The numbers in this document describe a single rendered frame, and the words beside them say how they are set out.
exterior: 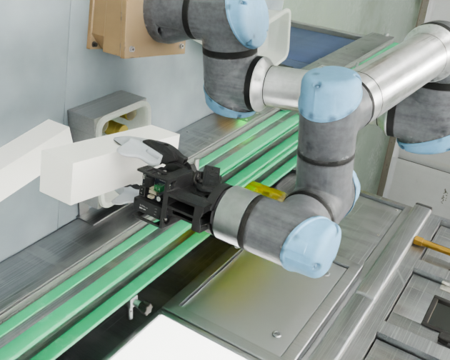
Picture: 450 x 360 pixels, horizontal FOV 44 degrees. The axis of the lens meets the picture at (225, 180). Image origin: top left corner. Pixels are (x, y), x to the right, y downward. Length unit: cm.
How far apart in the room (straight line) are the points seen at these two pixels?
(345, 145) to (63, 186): 38
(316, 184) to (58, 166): 34
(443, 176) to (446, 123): 665
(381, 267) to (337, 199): 91
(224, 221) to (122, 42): 58
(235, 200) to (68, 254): 62
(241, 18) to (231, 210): 51
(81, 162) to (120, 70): 60
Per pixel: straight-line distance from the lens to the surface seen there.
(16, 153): 114
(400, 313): 157
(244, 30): 112
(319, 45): 270
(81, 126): 124
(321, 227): 68
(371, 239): 181
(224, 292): 145
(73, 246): 129
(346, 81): 69
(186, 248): 143
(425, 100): 105
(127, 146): 82
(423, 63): 89
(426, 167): 772
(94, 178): 81
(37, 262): 125
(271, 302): 144
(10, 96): 115
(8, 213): 124
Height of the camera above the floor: 161
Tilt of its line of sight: 26 degrees down
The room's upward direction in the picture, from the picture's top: 110 degrees clockwise
